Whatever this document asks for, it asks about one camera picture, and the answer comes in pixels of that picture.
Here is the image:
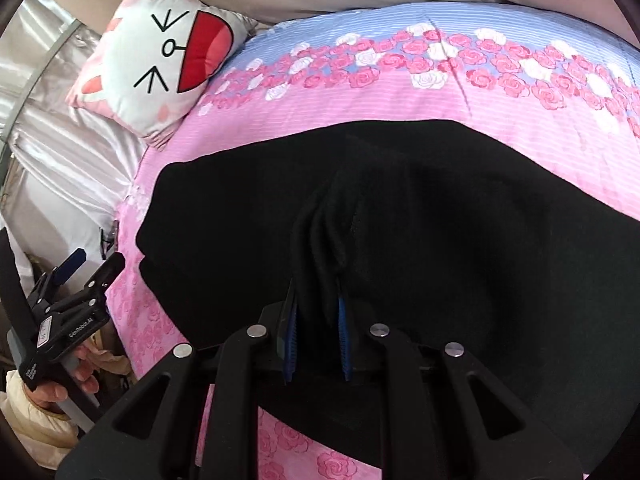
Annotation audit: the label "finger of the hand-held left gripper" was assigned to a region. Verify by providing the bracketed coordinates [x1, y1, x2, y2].
[42, 247, 84, 293]
[70, 251, 127, 306]

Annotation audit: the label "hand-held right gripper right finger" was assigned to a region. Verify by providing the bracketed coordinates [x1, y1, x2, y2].
[337, 295, 583, 480]

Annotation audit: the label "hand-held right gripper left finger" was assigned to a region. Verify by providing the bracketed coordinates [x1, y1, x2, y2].
[55, 280, 301, 480]

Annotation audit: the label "black pants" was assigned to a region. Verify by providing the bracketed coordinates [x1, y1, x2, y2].
[136, 119, 640, 471]

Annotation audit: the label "person's left hand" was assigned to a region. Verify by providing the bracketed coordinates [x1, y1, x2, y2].
[29, 347, 101, 413]

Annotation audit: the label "small black device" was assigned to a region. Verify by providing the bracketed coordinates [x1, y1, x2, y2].
[99, 227, 119, 261]

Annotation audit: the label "beige crumpled cloth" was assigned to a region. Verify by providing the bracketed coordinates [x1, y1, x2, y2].
[85, 332, 133, 378]

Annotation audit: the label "silver satin curtain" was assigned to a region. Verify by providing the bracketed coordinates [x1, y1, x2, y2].
[0, 0, 151, 261]

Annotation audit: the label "grey metal rod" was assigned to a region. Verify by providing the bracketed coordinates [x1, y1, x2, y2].
[0, 19, 83, 161]

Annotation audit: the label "cartoon face pillow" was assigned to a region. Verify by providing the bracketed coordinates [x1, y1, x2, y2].
[66, 0, 258, 151]

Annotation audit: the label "pink floral bedsheet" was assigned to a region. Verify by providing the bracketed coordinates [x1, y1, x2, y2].
[105, 2, 640, 480]

